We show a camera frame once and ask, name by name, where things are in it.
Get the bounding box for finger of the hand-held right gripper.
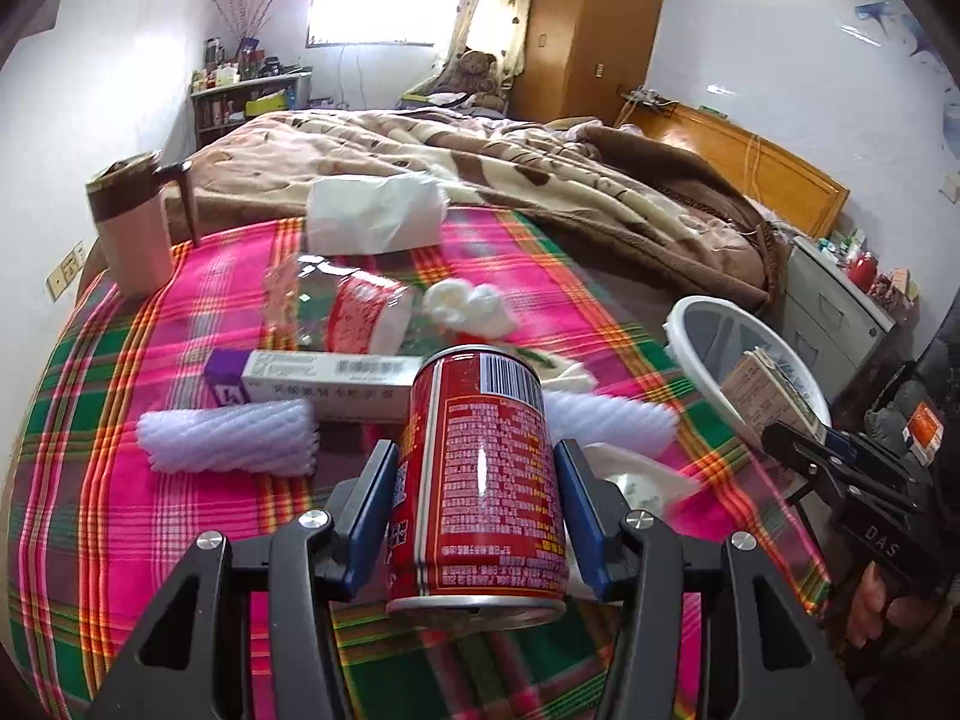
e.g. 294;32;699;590
761;422;845;500
825;429;912;475

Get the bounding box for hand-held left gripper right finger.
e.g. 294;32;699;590
553;439;863;720

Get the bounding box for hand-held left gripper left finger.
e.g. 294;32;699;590
82;441;402;720

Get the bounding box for red drink can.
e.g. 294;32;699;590
386;345;571;631

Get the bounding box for white trash bin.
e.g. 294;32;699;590
664;296;833;451

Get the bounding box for white foam net sleeve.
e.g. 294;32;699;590
541;388;682;458
136;397;317;477

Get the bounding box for person's right hand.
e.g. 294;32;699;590
849;561;902;647

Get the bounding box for brown cardboard box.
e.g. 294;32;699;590
720;349;822;436

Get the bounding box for crumpled white wrapper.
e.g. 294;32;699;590
581;441;702;518

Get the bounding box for purple and white medicine box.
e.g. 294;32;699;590
204;349;425;425

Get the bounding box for white bag with green print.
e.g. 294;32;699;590
510;349;597;393

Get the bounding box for grey metal cabinet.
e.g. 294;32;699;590
784;236;897;398

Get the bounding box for pink plaid blanket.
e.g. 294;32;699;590
4;210;833;720

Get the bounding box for crushed clear plastic bottle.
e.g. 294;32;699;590
262;253;421;355

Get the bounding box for crumpled white tissue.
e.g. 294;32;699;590
422;279;520;336

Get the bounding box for wooden headboard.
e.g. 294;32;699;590
615;101;850;241

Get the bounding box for white tissue pack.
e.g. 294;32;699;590
306;174;449;254

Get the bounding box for pink mug with brown lid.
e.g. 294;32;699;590
85;152;203;299

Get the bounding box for brown patterned blanket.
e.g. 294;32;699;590
161;109;788;312

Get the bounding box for small bookshelf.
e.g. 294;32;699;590
189;67;312;147

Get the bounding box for brown teddy bear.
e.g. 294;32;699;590
437;49;505;113

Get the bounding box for row of bottles on shelf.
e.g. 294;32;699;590
191;34;301;91

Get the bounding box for wooden wardrobe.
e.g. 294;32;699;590
510;0;671;125

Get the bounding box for window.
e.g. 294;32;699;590
306;0;460;47

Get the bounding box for dried branches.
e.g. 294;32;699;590
212;0;286;42

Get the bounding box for wall socket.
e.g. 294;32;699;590
46;240;85;302

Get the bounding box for blue dolphin wall sticker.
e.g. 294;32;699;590
855;0;938;61

